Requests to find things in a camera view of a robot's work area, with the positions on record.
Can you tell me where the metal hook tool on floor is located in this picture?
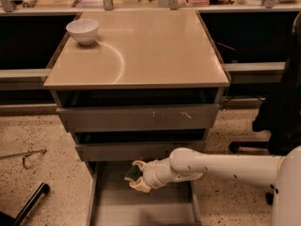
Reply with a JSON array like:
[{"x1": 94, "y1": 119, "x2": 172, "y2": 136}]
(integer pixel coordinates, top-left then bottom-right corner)
[{"x1": 0, "y1": 149, "x2": 47, "y2": 170}]

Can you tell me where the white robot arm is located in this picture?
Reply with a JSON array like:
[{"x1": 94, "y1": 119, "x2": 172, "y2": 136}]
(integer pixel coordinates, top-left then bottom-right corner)
[{"x1": 125, "y1": 146, "x2": 301, "y2": 226}]

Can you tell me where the grey drawer cabinet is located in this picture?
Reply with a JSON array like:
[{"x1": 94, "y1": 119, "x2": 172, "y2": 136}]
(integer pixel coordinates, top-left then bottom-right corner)
[{"x1": 42, "y1": 8, "x2": 230, "y2": 226}]

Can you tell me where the white ceramic bowl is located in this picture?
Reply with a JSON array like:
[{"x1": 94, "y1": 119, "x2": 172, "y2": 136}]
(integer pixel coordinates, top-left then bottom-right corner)
[{"x1": 66, "y1": 19, "x2": 99, "y2": 44}]

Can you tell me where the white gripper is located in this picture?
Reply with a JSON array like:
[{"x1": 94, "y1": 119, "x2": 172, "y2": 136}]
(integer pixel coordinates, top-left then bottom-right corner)
[{"x1": 125, "y1": 160, "x2": 166, "y2": 193}]

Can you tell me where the grey top drawer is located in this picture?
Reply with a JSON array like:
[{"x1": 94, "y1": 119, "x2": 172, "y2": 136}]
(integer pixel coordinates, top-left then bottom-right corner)
[{"x1": 56, "y1": 104, "x2": 219, "y2": 133}]

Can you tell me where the open grey bottom drawer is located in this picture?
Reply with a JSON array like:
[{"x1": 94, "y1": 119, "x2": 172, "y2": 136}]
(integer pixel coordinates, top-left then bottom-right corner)
[{"x1": 86, "y1": 161, "x2": 202, "y2": 226}]

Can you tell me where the black chair leg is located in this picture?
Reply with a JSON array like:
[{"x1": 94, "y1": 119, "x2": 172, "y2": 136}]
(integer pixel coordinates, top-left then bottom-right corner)
[{"x1": 0, "y1": 183, "x2": 50, "y2": 226}]

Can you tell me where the grey middle drawer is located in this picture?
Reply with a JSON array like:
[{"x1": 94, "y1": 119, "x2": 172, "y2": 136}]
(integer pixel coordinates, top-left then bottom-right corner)
[{"x1": 75, "y1": 140, "x2": 205, "y2": 162}]

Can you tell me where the green and yellow sponge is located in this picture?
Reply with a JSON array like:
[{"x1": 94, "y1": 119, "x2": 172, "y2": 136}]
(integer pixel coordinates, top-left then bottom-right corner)
[{"x1": 125, "y1": 165, "x2": 143, "y2": 182}]

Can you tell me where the black office chair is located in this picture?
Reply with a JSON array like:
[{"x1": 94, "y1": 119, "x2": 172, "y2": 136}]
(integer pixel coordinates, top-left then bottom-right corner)
[{"x1": 228, "y1": 11, "x2": 301, "y2": 205}]

